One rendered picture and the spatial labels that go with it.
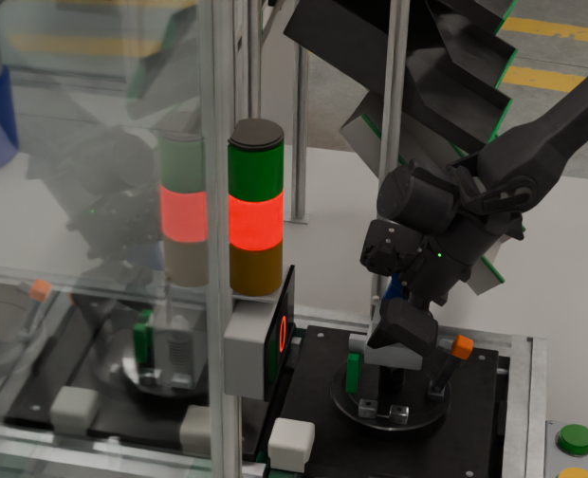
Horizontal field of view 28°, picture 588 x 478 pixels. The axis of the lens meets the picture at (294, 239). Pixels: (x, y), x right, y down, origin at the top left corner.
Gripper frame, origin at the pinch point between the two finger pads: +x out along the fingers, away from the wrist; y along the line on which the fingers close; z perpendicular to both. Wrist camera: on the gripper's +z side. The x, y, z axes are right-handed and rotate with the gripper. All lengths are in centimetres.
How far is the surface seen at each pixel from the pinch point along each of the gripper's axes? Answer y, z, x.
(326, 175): -66, 3, 30
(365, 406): 5.5, -3.3, 8.5
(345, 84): -268, -20, 117
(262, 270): 21.1, 18.5, -11.5
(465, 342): 0.3, -8.5, -2.3
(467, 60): -42.2, 2.3, -11.9
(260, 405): 4.1, 5.4, 17.9
